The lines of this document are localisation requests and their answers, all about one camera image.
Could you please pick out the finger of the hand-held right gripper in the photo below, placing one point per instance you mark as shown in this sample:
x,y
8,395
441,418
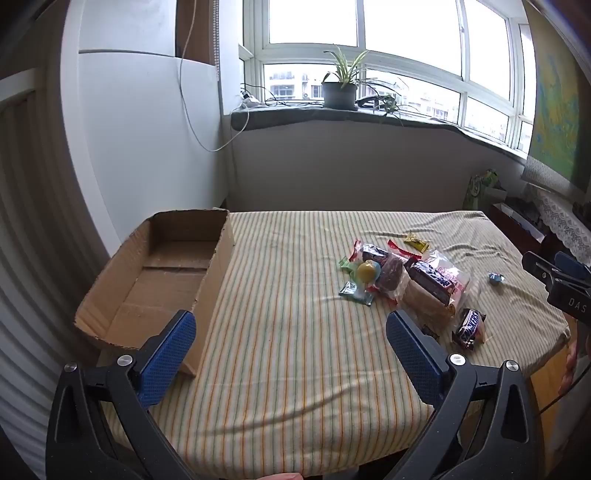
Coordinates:
x,y
572,265
540,270

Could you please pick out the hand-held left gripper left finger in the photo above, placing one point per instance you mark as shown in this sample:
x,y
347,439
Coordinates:
x,y
168,355

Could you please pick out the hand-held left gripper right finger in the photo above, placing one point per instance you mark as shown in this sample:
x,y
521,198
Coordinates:
x,y
415,360

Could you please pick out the small dark chocolate piece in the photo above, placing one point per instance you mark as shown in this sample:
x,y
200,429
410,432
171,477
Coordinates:
x,y
429,331

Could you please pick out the small blue candy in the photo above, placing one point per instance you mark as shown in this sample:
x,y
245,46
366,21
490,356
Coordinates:
x,y
496,278

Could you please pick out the clear sandwich bread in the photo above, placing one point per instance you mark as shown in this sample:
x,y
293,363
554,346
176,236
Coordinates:
x,y
425,300

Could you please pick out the brown chocolate bar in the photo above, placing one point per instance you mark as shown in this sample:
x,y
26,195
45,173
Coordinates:
x,y
470,328
431,279
375,253

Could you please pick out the cardboard box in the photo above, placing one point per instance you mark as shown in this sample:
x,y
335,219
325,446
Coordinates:
x,y
157,281

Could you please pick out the red brown cake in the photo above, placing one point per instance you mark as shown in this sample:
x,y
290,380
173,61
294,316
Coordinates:
x,y
393,272

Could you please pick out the green yellow pastry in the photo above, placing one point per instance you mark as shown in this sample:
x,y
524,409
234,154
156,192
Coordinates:
x,y
368,273

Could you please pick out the yellow candy packet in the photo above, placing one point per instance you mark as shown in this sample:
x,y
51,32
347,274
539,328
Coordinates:
x,y
415,242

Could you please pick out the person's right hand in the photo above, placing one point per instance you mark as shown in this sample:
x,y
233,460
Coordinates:
x,y
572,357

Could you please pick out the person's left hand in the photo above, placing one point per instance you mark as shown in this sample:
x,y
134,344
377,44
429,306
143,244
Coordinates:
x,y
279,477

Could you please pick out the white lace cloth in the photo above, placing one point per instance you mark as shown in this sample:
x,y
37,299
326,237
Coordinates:
x,y
565,217

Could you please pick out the dark red box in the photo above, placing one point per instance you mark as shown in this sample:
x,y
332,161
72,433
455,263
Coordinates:
x,y
517,221

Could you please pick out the white paper bag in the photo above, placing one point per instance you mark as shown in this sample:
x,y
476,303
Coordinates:
x,y
496,194

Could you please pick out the green paper bag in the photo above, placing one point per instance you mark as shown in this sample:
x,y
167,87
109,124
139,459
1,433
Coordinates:
x,y
475,191

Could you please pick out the white slatted panel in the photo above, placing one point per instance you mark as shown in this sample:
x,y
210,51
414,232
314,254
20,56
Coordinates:
x,y
32,277

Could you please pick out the small spider plant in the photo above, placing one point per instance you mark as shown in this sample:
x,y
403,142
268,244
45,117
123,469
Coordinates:
x,y
390,102

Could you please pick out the white framed window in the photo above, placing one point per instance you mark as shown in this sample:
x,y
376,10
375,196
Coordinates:
x,y
415,69

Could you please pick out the dark round object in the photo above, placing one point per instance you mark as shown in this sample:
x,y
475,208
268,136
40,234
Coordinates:
x,y
369,101

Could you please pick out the potted spider plant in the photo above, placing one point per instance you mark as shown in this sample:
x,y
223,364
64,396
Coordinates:
x,y
339,94

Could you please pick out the white charger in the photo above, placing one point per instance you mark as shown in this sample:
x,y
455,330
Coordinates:
x,y
249,99

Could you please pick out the wall map poster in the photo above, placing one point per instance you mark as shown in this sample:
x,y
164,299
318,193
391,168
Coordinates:
x,y
558,101

